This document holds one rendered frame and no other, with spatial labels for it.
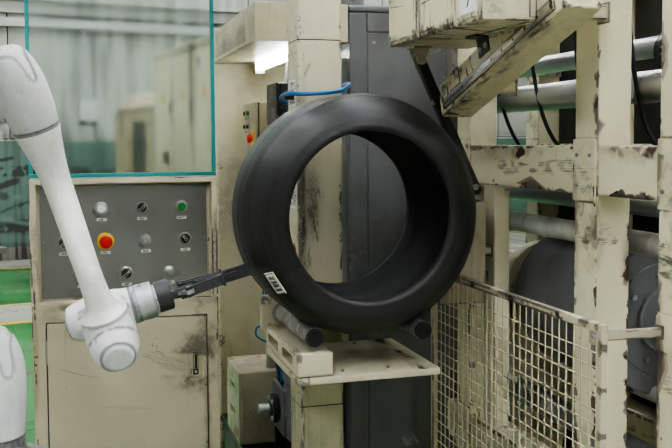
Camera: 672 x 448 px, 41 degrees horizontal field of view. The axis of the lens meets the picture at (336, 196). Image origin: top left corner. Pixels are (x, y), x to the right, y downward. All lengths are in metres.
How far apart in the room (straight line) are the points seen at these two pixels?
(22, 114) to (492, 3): 1.03
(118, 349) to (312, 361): 0.49
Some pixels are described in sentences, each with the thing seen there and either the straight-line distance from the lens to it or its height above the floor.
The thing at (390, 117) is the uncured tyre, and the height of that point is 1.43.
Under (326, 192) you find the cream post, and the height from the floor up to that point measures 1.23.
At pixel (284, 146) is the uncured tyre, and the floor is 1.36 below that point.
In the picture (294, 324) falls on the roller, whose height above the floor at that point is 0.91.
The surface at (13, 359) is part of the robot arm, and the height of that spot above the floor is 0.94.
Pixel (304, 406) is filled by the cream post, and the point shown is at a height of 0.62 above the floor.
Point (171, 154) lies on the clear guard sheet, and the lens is 2.81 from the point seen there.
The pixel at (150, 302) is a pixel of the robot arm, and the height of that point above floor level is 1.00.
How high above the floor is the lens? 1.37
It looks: 3 degrees down
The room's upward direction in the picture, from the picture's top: straight up
